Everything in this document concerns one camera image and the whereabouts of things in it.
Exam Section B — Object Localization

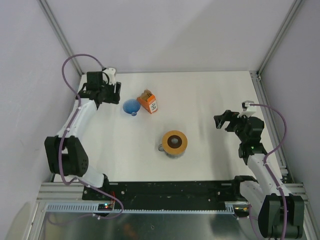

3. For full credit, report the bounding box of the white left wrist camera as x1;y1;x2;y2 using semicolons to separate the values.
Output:
102;67;116;85

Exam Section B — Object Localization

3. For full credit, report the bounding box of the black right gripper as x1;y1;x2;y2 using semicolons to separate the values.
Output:
214;109;252;143

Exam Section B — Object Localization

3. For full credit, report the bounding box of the grey slotted cable duct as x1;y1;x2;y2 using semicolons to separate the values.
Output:
44;201;237;214

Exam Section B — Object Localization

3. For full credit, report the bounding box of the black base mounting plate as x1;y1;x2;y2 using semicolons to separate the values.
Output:
82;180;251;211

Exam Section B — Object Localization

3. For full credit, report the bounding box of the blue glass cone dripper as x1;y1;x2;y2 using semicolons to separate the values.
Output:
122;99;141;117

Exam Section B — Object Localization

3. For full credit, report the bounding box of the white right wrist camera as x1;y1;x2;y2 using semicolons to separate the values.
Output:
237;100;257;118

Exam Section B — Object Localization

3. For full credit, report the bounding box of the clear glass coffee server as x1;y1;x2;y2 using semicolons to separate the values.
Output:
157;144;186;159

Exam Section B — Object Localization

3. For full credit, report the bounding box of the orange coffee filter box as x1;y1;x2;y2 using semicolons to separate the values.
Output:
136;89;158;114

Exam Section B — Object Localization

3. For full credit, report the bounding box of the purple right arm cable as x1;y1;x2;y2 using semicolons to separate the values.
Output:
249;103;291;238

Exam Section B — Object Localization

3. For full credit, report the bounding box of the aluminium frame post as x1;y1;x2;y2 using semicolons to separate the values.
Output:
256;0;305;76
37;0;83;75

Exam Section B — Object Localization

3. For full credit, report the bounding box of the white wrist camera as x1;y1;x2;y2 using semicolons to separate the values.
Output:
102;67;116;85
237;100;257;118

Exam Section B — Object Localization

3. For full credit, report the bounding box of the aluminium frame rail right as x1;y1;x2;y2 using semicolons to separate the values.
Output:
249;70;294;184

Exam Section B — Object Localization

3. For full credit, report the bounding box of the aluminium frame post left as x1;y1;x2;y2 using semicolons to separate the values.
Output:
37;0;83;75

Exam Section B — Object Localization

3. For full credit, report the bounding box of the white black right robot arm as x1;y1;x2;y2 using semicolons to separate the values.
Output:
213;110;305;240

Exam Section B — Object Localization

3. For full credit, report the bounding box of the aluminium frame rail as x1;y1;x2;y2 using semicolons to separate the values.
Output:
249;70;294;184
37;182;84;202

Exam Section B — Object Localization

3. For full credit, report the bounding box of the aluminium frame post right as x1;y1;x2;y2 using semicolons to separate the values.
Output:
256;0;305;76

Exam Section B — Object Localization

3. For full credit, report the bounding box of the wooden ring dripper holder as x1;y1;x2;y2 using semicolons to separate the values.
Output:
159;130;188;157

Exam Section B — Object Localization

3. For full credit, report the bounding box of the aluminium front frame rail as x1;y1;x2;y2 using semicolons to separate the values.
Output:
37;182;84;202

